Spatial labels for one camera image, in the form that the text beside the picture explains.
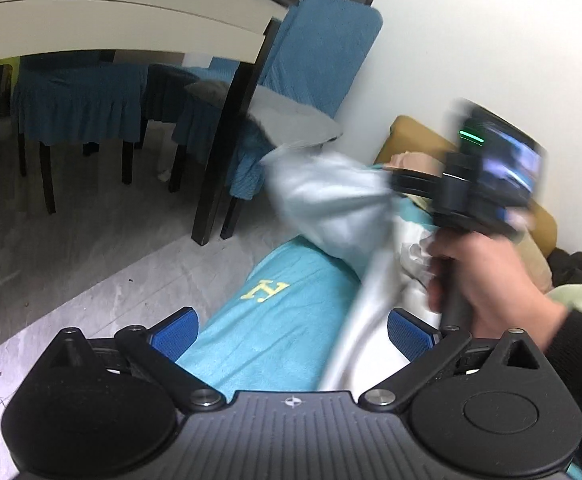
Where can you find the person's right hand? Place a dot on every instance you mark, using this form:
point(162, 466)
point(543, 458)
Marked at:
point(491, 275)

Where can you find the white shirt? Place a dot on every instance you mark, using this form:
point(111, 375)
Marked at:
point(350, 212)

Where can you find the striped grey beige pillow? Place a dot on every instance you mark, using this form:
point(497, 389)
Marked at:
point(533, 247)

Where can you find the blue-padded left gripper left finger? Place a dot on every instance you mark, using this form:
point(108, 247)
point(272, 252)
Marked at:
point(155, 351)

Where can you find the white dining table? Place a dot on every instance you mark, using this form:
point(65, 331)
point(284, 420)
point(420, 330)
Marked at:
point(243, 30)

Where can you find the blue covered chair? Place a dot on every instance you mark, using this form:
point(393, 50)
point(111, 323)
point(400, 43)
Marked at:
point(77, 97)
point(316, 55)

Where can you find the teal patterned bed sheet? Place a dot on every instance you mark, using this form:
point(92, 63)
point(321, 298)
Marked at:
point(304, 321)

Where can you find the black clothing heap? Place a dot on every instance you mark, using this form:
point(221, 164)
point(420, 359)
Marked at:
point(565, 268)

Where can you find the mustard yellow headboard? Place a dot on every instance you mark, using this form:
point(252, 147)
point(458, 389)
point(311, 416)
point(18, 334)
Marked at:
point(408, 135)

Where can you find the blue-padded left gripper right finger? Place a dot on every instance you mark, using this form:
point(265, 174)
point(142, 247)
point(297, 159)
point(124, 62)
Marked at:
point(432, 355)

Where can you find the grey seat cushion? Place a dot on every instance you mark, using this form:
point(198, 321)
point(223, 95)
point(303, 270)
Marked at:
point(272, 119)

